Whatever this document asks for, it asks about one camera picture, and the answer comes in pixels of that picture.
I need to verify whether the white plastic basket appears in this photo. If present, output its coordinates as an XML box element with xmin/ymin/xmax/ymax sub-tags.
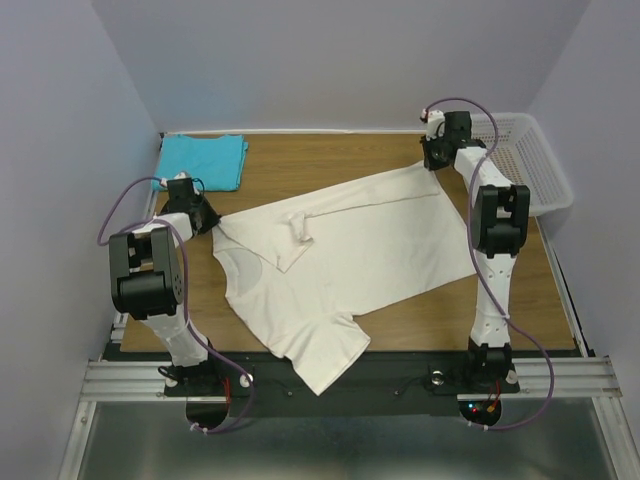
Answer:
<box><xmin>490</xmin><ymin>113</ymin><xmax>574</xmax><ymax>217</ymax></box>

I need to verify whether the white t shirt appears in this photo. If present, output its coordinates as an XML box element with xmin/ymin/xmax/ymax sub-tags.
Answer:
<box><xmin>213</xmin><ymin>164</ymin><xmax>473</xmax><ymax>395</ymax></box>

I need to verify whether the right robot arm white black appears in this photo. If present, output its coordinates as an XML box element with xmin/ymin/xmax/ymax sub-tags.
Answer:
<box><xmin>421</xmin><ymin>110</ymin><xmax>530</xmax><ymax>390</ymax></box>

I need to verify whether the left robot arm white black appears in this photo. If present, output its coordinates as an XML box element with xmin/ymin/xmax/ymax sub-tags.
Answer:
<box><xmin>99</xmin><ymin>172</ymin><xmax>223</xmax><ymax>394</ymax></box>

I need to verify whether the folded blue t shirt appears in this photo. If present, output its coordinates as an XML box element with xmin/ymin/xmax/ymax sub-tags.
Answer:
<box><xmin>154</xmin><ymin>135</ymin><xmax>248</xmax><ymax>192</ymax></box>

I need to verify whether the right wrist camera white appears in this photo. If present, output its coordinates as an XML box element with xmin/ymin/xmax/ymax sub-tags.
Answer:
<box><xmin>420</xmin><ymin>109</ymin><xmax>445</xmax><ymax>141</ymax></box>

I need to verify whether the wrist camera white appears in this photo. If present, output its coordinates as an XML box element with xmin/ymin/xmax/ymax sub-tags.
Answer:
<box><xmin>169</xmin><ymin>171</ymin><xmax>201</xmax><ymax>195</ymax></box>
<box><xmin>420</xmin><ymin>109</ymin><xmax>445</xmax><ymax>141</ymax></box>

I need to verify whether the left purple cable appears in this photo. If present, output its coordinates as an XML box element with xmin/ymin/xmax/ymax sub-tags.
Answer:
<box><xmin>96</xmin><ymin>174</ymin><xmax>257</xmax><ymax>437</ymax></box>

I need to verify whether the purple cable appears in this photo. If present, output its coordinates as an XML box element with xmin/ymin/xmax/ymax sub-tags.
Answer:
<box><xmin>421</xmin><ymin>97</ymin><xmax>555</xmax><ymax>432</ymax></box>
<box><xmin>96</xmin><ymin>174</ymin><xmax>257</xmax><ymax>437</ymax></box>

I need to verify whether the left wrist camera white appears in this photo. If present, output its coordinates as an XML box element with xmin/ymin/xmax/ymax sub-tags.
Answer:
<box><xmin>169</xmin><ymin>171</ymin><xmax>201</xmax><ymax>195</ymax></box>

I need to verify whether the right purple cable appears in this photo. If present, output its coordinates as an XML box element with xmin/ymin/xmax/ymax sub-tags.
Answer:
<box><xmin>421</xmin><ymin>97</ymin><xmax>555</xmax><ymax>432</ymax></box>

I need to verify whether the aluminium frame rail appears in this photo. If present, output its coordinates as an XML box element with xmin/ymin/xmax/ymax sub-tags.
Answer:
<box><xmin>79</xmin><ymin>134</ymin><xmax>624</xmax><ymax>401</ymax></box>

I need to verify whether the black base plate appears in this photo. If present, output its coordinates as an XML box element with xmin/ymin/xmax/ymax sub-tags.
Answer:
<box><xmin>158</xmin><ymin>351</ymin><xmax>519</xmax><ymax>418</ymax></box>

